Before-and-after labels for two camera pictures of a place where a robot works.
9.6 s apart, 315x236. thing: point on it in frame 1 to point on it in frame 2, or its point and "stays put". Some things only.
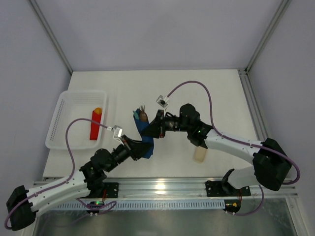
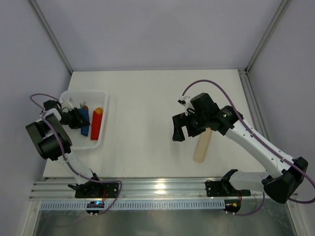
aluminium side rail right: (260, 126) stays put
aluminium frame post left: (47, 26) stays put
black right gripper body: (160, 124) to (185, 122)
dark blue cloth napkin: (147, 141) to (84, 129)
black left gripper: (130, 148) to (76, 119)
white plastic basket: (73, 104) stays put
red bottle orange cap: (97, 116) stays put
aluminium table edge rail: (212, 188) stays put
